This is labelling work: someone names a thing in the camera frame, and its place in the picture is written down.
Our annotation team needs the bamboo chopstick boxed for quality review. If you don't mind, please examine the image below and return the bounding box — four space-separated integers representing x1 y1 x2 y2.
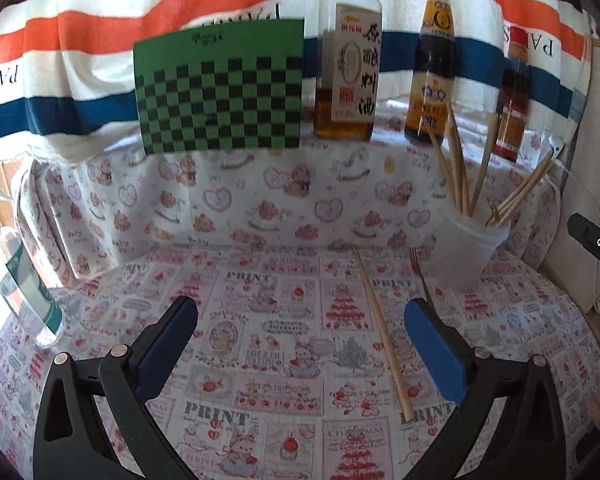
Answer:
446 104 468 214
352 246 415 422
469 114 500 216
422 125 462 211
497 156 554 226
451 126 471 217
486 150 555 226

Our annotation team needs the beige cushion board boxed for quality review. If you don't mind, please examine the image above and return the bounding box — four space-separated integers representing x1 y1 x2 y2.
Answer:
541 39 600 313

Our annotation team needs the gold fork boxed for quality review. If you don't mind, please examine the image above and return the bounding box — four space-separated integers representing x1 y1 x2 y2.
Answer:
410 247 434 308

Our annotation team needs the translucent plastic cup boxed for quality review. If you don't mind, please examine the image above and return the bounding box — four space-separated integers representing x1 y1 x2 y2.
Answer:
429 205 510 292

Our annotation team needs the plastic water bottle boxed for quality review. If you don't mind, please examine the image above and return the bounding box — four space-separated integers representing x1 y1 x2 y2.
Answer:
0 189 65 349

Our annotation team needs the red capped sauce bottle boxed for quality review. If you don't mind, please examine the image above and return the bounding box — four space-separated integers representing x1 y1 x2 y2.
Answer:
493 26 530 162

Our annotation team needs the printed bear tablecloth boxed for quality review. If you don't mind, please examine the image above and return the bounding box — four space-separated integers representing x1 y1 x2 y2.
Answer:
12 131 600 479

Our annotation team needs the dark soy sauce bottle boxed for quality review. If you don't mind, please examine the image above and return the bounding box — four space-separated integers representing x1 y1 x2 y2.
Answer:
404 0 456 143

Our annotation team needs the green checkered box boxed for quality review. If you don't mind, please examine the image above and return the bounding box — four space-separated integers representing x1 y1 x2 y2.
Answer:
133 20 304 155

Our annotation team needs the striped orange blue white blanket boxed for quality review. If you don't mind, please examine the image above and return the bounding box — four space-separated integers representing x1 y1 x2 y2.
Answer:
0 0 591 162

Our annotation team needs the clear cooking wine bottle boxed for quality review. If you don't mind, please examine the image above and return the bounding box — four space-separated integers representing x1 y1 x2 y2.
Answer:
314 0 382 141

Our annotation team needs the white cable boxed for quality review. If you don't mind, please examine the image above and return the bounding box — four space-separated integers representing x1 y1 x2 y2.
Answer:
554 159 600 226

